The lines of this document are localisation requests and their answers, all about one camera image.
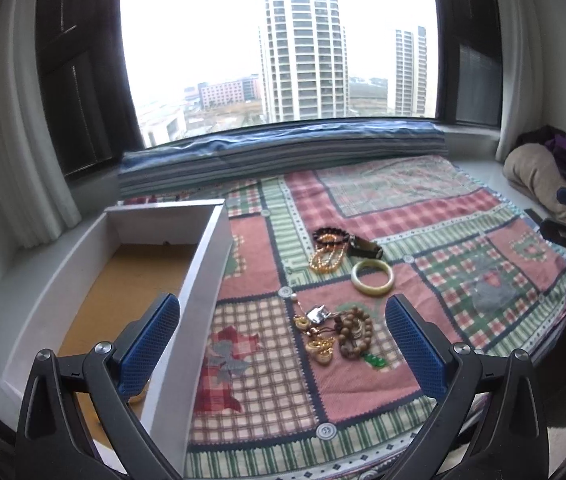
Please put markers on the gold pendant ornament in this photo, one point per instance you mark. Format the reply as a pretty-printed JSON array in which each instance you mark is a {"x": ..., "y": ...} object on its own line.
[
  {"x": 301, "y": 322},
  {"x": 320, "y": 350}
]

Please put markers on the dark side window panel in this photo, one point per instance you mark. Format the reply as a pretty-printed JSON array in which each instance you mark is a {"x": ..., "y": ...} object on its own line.
[
  {"x": 78, "y": 70},
  {"x": 468, "y": 60}
]

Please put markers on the beige pillow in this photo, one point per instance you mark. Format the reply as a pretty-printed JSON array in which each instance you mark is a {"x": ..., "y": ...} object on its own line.
[{"x": 533, "y": 170}]

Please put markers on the pale green jade bangle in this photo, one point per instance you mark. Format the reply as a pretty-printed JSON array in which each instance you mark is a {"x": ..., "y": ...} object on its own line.
[{"x": 358, "y": 280}]

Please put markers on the white drawer box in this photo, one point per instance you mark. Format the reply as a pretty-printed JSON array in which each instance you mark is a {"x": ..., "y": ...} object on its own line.
[{"x": 203, "y": 280}]

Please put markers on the tall round apartment tower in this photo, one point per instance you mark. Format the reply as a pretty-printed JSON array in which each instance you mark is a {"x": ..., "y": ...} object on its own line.
[{"x": 305, "y": 50}]

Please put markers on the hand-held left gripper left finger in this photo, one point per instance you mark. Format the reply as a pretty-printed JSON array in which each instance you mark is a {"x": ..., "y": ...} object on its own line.
[{"x": 148, "y": 345}]

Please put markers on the slim apartment tower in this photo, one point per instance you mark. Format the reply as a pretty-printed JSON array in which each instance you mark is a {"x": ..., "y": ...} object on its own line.
[{"x": 410, "y": 70}]

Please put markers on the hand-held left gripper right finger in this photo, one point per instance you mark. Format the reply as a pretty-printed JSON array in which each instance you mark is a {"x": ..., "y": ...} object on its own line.
[{"x": 415, "y": 345}]

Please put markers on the patchwork plaid blanket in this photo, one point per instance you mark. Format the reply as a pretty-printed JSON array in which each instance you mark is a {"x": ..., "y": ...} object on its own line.
[{"x": 363, "y": 195}]

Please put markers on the blue striped folded mat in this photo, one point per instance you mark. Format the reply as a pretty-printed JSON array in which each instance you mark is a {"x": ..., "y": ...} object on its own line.
[{"x": 283, "y": 155}]

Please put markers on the white curtain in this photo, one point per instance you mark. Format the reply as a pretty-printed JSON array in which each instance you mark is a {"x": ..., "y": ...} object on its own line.
[
  {"x": 8, "y": 135},
  {"x": 508, "y": 60}
]

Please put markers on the green jade pendant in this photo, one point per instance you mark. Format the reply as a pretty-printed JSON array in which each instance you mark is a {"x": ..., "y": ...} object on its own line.
[{"x": 375, "y": 361}]

